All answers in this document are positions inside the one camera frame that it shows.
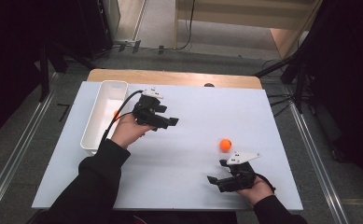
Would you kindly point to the white plastic bin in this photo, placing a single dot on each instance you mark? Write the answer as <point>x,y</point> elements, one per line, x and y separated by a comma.
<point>107,93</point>

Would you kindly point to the person's left hand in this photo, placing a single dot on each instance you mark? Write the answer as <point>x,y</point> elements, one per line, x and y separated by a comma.
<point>126,130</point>

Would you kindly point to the black cabinet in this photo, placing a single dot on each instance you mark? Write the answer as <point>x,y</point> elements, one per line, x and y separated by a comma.
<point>95,28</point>

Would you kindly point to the orange ball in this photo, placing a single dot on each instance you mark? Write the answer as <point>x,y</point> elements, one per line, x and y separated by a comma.
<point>225,145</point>
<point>116,114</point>

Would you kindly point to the person's right hand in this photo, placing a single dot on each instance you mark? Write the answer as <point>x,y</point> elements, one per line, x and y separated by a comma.
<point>258,193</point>

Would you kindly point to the black metal stand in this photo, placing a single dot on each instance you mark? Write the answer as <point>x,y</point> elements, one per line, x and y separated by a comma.
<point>44,71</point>
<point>300,62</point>

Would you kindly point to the light wooden panel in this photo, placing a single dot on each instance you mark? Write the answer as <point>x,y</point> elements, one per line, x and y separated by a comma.
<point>283,42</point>

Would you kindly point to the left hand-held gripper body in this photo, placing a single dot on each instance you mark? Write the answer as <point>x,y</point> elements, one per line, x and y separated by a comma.
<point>148,109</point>

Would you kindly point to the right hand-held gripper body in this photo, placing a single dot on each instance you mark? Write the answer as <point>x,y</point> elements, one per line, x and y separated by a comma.
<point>240,177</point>

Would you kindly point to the person's dark clothing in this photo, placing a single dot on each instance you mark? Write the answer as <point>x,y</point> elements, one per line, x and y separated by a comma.
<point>176,217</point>

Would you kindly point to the metal floor rail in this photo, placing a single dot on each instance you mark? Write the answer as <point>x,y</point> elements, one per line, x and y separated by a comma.
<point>14,155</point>
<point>319,165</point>

